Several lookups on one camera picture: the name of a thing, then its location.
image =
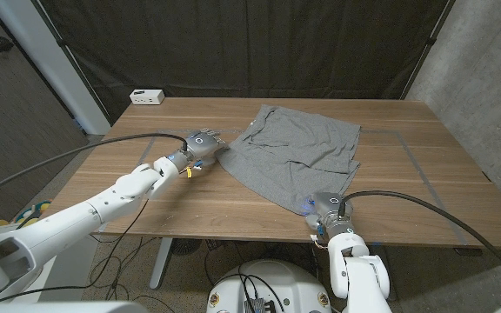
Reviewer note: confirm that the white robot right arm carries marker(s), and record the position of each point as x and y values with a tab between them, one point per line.
355	274

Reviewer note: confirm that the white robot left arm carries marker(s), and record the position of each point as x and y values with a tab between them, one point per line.
81	217

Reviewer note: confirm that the white power strip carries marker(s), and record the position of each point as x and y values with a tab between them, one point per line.
146	96

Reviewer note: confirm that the white table leg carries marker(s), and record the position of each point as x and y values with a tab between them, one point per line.
161	265

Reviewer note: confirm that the grey shorts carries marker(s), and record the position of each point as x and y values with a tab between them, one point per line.
294	152

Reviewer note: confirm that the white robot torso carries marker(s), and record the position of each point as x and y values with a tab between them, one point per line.
285	282

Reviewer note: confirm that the grey tape outline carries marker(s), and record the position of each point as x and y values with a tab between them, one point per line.
416	164

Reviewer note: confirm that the dark round floor object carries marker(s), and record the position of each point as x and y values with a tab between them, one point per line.
185	246

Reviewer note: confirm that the black backdrop stand pole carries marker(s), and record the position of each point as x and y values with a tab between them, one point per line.
61	42
429	40

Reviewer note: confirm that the white pillar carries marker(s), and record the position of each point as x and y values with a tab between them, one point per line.
46	52

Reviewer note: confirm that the colourful toy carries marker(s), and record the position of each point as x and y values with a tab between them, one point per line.
28	214

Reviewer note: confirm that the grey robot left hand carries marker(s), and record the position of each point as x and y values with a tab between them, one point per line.
202	143

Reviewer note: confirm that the black backdrop curtain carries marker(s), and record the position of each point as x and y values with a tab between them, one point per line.
255	43

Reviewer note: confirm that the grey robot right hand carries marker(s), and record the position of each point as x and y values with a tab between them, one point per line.
331	204

